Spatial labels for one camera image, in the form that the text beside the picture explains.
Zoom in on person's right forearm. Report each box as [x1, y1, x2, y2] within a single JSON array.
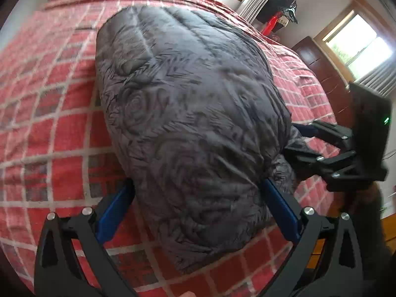
[[343, 181, 396, 297]]

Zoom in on black and red wall items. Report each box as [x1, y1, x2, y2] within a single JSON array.
[[257, 0, 308, 25]]

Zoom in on small wooden framed window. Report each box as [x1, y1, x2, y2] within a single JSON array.
[[314, 0, 396, 81]]

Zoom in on red plaid blanket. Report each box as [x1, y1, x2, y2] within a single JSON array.
[[0, 0, 341, 297]]

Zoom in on red object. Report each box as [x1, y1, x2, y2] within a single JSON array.
[[261, 14, 282, 34]]

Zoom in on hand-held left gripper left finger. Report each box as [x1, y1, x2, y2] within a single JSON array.
[[33, 179, 138, 297]]

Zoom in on dark wooden dresser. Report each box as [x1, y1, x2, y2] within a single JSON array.
[[291, 36, 356, 124]]

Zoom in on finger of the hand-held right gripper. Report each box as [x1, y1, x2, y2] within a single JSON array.
[[283, 144, 359, 180], [292, 121, 353, 153]]

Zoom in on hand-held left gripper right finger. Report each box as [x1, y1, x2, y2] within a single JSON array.
[[261, 178, 364, 297]]

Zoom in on grey puffer jacket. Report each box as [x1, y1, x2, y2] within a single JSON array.
[[94, 5, 305, 274]]

